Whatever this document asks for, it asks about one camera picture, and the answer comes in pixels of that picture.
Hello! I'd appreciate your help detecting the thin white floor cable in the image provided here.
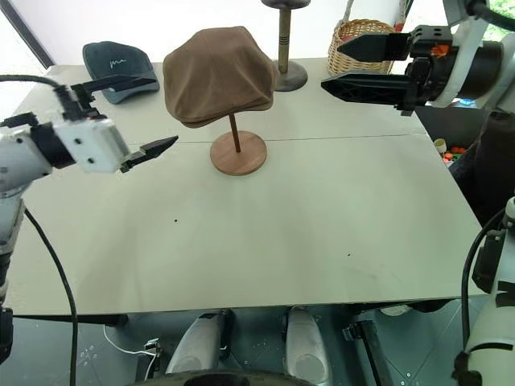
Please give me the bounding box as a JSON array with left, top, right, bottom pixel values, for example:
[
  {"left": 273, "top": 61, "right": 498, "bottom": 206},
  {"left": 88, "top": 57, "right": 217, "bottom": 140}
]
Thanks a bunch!
[{"left": 103, "top": 323, "right": 159, "bottom": 379}]

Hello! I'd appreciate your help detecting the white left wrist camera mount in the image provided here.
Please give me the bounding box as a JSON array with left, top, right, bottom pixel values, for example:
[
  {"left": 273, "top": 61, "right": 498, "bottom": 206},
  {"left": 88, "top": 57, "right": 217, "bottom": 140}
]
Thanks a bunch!
[{"left": 54, "top": 117, "right": 132, "bottom": 175}]

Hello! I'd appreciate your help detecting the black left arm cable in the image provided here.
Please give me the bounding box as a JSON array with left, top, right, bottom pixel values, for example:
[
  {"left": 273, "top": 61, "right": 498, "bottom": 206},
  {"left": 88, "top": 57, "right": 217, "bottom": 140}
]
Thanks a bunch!
[{"left": 0, "top": 74, "right": 79, "bottom": 386}]

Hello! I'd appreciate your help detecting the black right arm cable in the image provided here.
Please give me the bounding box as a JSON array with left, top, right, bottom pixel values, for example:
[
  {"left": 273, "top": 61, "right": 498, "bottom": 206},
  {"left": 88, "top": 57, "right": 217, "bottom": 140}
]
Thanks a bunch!
[{"left": 460, "top": 0, "right": 515, "bottom": 357}]

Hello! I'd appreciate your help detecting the silver robot foot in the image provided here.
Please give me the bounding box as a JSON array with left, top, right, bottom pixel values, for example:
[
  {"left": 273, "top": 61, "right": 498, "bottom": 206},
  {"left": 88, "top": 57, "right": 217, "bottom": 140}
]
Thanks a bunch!
[
  {"left": 166, "top": 309, "right": 235, "bottom": 376},
  {"left": 282, "top": 306, "right": 330, "bottom": 384}
]

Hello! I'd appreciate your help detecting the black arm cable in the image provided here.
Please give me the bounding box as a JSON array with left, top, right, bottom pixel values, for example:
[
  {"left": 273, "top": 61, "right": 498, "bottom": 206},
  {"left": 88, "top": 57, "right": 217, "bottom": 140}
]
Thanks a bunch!
[
  {"left": 0, "top": 74, "right": 79, "bottom": 386},
  {"left": 460, "top": 0, "right": 515, "bottom": 357}
]

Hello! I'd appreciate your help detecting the dark rounded robot body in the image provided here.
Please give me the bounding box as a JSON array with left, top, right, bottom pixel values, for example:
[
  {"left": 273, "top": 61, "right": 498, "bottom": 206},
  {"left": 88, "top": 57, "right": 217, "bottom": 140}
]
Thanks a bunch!
[{"left": 136, "top": 370, "right": 336, "bottom": 386}]

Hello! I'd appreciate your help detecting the dark metal hat stand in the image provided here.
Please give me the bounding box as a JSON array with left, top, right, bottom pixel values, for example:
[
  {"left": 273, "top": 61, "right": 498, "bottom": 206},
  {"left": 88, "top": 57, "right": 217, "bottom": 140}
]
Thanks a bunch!
[{"left": 260, "top": 0, "right": 309, "bottom": 92}]

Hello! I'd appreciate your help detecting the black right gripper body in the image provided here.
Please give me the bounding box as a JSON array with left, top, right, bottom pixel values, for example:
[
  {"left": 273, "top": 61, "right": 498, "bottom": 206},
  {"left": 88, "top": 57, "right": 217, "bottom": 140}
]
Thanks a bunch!
[{"left": 403, "top": 24, "right": 460, "bottom": 109}]

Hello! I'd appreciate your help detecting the wicker basket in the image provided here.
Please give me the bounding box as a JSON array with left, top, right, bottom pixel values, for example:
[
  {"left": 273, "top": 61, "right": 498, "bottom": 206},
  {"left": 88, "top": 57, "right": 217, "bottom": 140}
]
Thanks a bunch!
[{"left": 326, "top": 0, "right": 400, "bottom": 78}]

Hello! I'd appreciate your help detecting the dark blue baseball cap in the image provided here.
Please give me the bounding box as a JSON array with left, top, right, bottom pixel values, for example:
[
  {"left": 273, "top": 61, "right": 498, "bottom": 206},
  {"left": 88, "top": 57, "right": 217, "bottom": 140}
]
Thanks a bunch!
[{"left": 82, "top": 40, "right": 160, "bottom": 106}]

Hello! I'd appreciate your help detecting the brown flat cap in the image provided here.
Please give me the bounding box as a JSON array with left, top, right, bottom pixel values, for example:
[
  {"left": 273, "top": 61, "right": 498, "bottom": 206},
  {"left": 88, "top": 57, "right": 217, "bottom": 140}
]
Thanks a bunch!
[{"left": 162, "top": 26, "right": 279, "bottom": 130}]

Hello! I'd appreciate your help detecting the black table leg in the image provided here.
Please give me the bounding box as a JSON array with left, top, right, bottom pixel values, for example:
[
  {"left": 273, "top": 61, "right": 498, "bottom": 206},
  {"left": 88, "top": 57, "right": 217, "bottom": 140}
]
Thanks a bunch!
[{"left": 341, "top": 319, "right": 389, "bottom": 386}]

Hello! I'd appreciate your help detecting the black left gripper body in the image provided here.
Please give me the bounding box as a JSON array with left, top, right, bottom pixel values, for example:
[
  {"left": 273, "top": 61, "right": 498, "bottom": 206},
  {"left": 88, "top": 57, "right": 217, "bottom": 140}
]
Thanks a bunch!
[{"left": 73, "top": 88, "right": 109, "bottom": 122}]

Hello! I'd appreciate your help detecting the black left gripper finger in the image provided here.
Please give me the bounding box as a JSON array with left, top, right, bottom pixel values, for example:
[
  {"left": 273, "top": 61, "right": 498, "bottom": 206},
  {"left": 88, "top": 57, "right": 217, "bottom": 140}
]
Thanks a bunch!
[
  {"left": 71, "top": 75, "right": 159, "bottom": 95},
  {"left": 119, "top": 135, "right": 179, "bottom": 175}
]

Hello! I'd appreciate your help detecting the silver right robot foot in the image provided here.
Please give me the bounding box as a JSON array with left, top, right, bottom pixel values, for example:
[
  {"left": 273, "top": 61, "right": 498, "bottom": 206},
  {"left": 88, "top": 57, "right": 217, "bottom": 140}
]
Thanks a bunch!
[{"left": 282, "top": 306, "right": 330, "bottom": 384}]

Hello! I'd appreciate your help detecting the black bulky fabric object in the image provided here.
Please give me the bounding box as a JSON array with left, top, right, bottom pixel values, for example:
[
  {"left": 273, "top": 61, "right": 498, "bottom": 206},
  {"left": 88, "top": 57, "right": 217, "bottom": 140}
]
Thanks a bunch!
[{"left": 447, "top": 110, "right": 515, "bottom": 233}]

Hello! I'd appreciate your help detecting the black table frame bar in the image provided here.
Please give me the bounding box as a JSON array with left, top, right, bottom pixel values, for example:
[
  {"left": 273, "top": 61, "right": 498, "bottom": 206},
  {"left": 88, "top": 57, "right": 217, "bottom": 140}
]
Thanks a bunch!
[{"left": 10, "top": 314, "right": 130, "bottom": 327}]

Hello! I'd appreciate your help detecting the silver left robot foot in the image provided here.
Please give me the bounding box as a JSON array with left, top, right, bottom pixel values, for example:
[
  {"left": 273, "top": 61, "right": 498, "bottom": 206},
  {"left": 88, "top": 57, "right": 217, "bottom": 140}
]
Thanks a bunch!
[{"left": 166, "top": 309, "right": 235, "bottom": 376}]

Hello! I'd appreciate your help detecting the black storage bin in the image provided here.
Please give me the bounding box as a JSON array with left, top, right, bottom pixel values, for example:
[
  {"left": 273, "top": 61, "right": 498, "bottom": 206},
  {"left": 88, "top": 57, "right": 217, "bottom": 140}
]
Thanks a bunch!
[{"left": 414, "top": 105, "right": 490, "bottom": 166}]

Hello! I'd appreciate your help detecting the wooden hat stand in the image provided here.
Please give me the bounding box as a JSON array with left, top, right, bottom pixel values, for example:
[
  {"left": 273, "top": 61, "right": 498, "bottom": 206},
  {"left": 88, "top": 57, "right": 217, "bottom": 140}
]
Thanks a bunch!
[{"left": 209, "top": 113, "right": 269, "bottom": 177}]

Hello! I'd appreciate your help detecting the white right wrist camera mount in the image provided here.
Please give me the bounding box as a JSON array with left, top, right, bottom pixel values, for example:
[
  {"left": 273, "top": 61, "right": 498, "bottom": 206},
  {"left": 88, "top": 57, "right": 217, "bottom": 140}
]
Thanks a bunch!
[{"left": 432, "top": 14, "right": 484, "bottom": 108}]

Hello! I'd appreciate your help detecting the black diagonal pole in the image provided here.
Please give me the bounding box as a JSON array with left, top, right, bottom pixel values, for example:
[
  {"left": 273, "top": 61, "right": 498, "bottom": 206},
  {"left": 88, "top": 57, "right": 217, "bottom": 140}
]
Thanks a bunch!
[{"left": 0, "top": 0, "right": 56, "bottom": 68}]

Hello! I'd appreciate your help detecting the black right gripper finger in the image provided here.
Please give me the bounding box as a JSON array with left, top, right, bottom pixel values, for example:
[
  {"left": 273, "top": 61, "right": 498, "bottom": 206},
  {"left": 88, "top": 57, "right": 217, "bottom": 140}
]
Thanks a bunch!
[
  {"left": 320, "top": 72, "right": 416, "bottom": 118},
  {"left": 336, "top": 32, "right": 412, "bottom": 64}
]

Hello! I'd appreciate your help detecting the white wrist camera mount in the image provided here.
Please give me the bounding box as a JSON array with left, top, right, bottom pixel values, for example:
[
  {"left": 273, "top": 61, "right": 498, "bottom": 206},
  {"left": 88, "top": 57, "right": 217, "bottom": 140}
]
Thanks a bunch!
[
  {"left": 54, "top": 117, "right": 132, "bottom": 175},
  {"left": 432, "top": 14, "right": 484, "bottom": 108}
]

